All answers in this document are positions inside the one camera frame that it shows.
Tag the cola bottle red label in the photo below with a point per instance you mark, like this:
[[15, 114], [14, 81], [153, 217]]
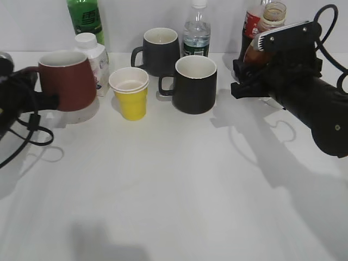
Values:
[[252, 17]]

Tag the dark grey ceramic mug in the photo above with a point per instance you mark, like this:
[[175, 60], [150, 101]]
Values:
[[160, 50]]

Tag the white ceramic mug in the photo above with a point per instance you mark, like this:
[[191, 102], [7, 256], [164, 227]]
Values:
[[271, 102]]

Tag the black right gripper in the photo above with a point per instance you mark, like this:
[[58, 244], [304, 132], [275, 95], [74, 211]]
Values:
[[293, 79]]

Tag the black ceramic mug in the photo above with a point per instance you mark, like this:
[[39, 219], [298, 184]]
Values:
[[194, 84]]

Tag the dark red ceramic mug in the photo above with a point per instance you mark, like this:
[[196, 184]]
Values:
[[67, 74]]

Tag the yellow paper cup stack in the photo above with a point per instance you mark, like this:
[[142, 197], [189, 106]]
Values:
[[130, 87]]

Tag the clear water bottle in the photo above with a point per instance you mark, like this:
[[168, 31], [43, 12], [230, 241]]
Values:
[[197, 30]]

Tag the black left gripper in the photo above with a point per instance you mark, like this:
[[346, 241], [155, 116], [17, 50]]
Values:
[[18, 96]]

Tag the green soda bottle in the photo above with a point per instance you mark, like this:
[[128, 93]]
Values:
[[85, 17]]

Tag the white yogurt drink carton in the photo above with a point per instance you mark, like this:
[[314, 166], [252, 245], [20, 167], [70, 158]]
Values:
[[98, 58]]

